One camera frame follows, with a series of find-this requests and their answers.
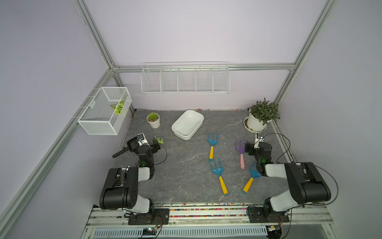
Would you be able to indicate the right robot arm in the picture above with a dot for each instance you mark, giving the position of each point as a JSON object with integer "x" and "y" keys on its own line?
{"x": 305, "y": 183}

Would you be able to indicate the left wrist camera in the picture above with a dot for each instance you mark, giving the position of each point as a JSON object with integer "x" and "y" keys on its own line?
{"x": 141, "y": 139}

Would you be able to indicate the purple rake pink handle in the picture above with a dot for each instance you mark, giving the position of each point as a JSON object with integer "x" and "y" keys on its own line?
{"x": 240, "y": 147}

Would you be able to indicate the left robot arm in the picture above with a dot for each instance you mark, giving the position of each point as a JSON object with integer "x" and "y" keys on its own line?
{"x": 120, "y": 190}

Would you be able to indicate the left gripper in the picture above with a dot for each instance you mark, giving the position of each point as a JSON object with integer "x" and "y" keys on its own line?
{"x": 154, "y": 149}

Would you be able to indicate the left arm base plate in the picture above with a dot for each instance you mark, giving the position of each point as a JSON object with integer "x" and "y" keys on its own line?
{"x": 148, "y": 216}

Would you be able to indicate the white plastic storage box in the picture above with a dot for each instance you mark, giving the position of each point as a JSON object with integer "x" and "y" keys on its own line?
{"x": 187, "y": 124}

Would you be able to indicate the large white potted plant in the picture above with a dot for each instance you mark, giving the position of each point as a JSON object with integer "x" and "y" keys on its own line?
{"x": 260, "y": 114}

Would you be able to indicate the white wire wall shelf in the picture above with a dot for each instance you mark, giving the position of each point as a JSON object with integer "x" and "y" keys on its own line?
{"x": 185, "y": 78}

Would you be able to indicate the teal rake yellow handle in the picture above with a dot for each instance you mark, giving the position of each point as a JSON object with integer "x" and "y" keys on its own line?
{"x": 212, "y": 140}
{"x": 217, "y": 169}

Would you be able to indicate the green leaf in basket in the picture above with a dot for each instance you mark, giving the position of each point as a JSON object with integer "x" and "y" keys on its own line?
{"x": 118, "y": 107}

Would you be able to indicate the green rake wooden handle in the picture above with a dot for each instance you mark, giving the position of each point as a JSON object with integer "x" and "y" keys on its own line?
{"x": 158, "y": 140}

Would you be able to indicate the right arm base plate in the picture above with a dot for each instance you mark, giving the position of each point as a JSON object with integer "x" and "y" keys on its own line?
{"x": 261, "y": 215}

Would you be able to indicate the small white potted succulent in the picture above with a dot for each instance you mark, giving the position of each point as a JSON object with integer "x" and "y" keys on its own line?
{"x": 153, "y": 119}

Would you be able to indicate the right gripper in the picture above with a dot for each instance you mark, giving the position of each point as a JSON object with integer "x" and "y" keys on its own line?
{"x": 252, "y": 148}

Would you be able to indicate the white mesh wall basket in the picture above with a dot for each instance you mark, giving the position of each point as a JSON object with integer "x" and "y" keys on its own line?
{"x": 99, "y": 118}

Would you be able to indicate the black plastic scoop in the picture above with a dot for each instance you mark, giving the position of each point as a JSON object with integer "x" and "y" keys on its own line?
{"x": 131, "y": 146}

